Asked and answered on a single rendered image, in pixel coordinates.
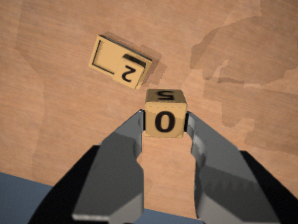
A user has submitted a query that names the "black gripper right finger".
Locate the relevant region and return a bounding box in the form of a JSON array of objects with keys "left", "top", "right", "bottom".
[{"left": 184, "top": 111, "right": 298, "bottom": 224}]

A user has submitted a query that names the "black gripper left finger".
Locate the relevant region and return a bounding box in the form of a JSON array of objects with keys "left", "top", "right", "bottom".
[{"left": 28, "top": 109, "right": 146, "bottom": 224}]

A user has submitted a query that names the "tan shallow rectangular tray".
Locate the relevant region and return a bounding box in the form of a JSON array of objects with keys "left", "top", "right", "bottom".
[{"left": 88, "top": 35, "right": 152, "bottom": 89}]

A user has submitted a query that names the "tan cube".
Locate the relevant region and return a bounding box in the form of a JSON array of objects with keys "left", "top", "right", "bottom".
[
  {"left": 145, "top": 89, "right": 188, "bottom": 138},
  {"left": 113, "top": 53, "right": 146, "bottom": 89}
]

